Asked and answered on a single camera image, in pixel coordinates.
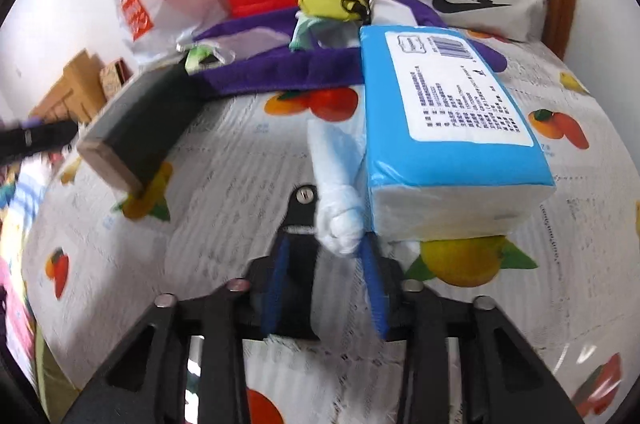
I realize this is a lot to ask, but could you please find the green pocket tissue pack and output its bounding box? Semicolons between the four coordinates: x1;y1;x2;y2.
179;42;235;75

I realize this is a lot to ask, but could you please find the dark green rectangular box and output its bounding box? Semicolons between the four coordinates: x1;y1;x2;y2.
77;63;204;194

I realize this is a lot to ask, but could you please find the white sponge block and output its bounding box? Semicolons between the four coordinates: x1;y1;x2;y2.
369;0;418;26

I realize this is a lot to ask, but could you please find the black clip phone mount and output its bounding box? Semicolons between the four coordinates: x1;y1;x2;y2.
246;184;320;342

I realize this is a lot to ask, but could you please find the brown framed picture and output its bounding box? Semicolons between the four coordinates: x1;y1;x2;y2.
99;58;132;101

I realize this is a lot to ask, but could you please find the blue tissue pack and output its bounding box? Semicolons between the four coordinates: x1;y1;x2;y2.
360;26;555;241

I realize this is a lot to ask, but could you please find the white and green glove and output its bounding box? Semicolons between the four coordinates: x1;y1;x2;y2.
288;11;360;51

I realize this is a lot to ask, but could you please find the yellow black striped pouch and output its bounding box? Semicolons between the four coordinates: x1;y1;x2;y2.
297;0;370;24

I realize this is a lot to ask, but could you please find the wooden headboard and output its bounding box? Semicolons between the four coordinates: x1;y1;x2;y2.
28;50;106;125

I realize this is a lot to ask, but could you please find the purple towel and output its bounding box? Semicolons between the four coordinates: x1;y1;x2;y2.
191;0;508;98

